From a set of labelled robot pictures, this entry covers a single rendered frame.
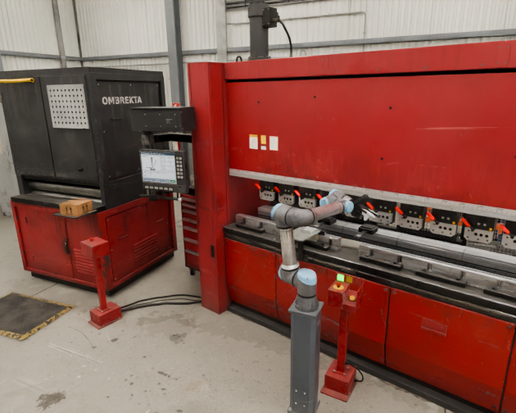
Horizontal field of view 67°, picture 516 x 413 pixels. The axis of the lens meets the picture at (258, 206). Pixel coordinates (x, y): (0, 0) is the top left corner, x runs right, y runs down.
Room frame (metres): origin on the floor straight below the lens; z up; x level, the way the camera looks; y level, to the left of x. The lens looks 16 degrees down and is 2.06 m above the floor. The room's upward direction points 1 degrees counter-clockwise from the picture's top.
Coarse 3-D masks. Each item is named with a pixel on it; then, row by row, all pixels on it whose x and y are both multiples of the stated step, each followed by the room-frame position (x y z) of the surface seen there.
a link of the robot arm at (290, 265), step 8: (280, 208) 2.17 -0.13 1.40; (288, 208) 2.14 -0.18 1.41; (272, 216) 2.20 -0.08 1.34; (280, 216) 2.14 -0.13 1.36; (280, 224) 2.16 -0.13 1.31; (280, 232) 2.19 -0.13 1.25; (288, 232) 2.17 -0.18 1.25; (280, 240) 2.21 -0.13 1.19; (288, 240) 2.17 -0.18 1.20; (288, 248) 2.18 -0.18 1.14; (288, 256) 2.18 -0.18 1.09; (288, 264) 2.19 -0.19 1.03; (296, 264) 2.21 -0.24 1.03; (280, 272) 2.24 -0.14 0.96; (288, 272) 2.18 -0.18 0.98; (288, 280) 2.18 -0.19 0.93
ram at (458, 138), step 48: (240, 96) 3.35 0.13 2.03; (288, 96) 3.04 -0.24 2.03; (336, 96) 2.79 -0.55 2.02; (384, 96) 2.58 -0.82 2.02; (432, 96) 2.39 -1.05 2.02; (480, 96) 2.23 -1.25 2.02; (240, 144) 3.36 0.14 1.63; (288, 144) 3.04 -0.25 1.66; (336, 144) 2.78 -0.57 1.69; (384, 144) 2.56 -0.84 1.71; (432, 144) 2.37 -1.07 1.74; (480, 144) 2.21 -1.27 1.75; (432, 192) 2.35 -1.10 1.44; (480, 192) 2.19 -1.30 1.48
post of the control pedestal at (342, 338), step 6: (342, 312) 2.33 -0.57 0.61; (348, 312) 2.34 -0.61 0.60; (342, 318) 2.33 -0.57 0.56; (348, 318) 2.35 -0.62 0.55; (342, 324) 2.32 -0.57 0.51; (342, 330) 2.32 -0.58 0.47; (342, 336) 2.32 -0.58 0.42; (342, 342) 2.32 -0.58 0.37; (342, 348) 2.32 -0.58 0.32; (342, 354) 2.32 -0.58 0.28; (342, 360) 2.32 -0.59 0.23; (342, 366) 2.32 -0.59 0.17
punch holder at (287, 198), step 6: (282, 186) 3.08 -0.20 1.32; (288, 186) 3.04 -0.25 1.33; (294, 186) 3.01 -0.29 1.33; (282, 192) 3.08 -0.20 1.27; (288, 192) 3.04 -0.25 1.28; (294, 192) 3.01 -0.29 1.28; (282, 198) 3.07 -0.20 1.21; (288, 198) 3.03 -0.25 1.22; (294, 198) 3.01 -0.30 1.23; (288, 204) 3.03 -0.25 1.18; (294, 204) 3.02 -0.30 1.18
